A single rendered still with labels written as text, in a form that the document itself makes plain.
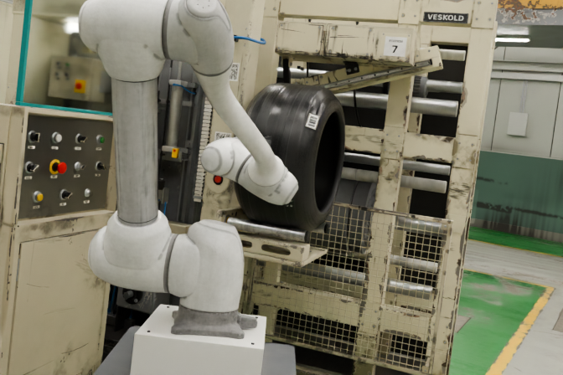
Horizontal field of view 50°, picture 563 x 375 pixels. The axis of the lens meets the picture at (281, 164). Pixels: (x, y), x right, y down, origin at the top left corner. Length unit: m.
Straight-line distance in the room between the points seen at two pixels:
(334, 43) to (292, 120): 0.56
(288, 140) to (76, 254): 0.86
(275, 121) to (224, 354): 1.00
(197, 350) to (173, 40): 0.73
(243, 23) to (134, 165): 1.22
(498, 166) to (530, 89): 1.47
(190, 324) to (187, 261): 0.16
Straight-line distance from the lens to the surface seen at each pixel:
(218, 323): 1.55
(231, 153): 1.72
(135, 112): 1.37
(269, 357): 1.78
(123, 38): 1.30
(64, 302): 2.31
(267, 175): 1.65
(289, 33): 2.72
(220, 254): 1.51
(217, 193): 2.52
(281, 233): 2.34
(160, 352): 1.53
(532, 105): 11.55
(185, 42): 1.27
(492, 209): 11.53
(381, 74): 2.72
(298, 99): 2.27
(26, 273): 2.12
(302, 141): 2.17
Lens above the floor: 1.29
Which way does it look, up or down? 3 degrees down
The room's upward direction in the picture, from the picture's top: 7 degrees clockwise
